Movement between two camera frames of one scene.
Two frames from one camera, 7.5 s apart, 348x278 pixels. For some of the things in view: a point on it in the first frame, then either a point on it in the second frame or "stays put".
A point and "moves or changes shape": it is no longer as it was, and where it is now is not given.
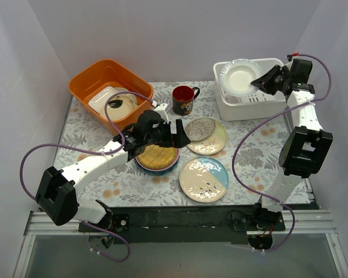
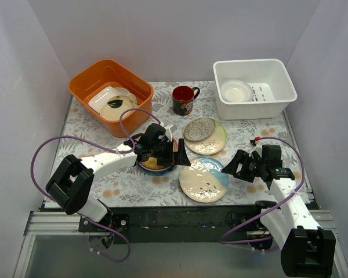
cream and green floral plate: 211,144 stays put
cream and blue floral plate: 203,179 stays put
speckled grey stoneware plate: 199,129 stays put
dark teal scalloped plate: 156,173 stays put
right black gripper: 277,80 to 247,165
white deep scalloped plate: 236,76 moves or changes shape
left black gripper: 168,135 to 170,152
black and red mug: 182,98 stays put
